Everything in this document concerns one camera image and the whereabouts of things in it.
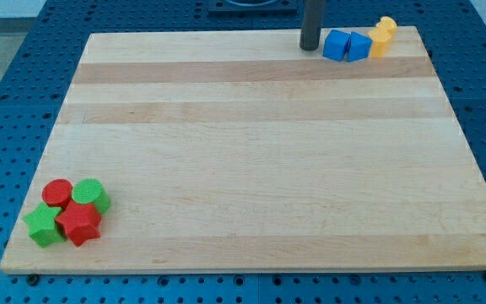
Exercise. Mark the green star block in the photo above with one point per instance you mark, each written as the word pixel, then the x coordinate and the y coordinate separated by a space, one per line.
pixel 42 226

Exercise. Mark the blue triangular block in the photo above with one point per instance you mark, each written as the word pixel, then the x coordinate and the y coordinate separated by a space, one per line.
pixel 359 47

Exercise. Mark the green cylinder block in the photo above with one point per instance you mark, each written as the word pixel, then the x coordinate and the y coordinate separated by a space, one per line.
pixel 91 191

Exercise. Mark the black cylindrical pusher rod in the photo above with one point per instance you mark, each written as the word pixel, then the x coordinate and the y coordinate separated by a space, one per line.
pixel 311 24

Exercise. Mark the blue cube block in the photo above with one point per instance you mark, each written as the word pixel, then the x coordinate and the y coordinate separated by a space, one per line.
pixel 336 45

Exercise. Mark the red cylinder block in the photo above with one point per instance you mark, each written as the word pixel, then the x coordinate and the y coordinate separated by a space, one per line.
pixel 57 193

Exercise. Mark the red star block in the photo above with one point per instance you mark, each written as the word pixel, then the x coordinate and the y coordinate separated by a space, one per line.
pixel 80 222

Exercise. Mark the yellow pentagon block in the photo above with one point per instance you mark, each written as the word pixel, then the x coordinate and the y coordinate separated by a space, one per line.
pixel 381 41

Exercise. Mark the wooden board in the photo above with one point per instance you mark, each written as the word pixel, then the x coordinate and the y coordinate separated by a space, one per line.
pixel 237 152

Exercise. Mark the yellow heart block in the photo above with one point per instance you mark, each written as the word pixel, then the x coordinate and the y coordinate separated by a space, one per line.
pixel 389 24

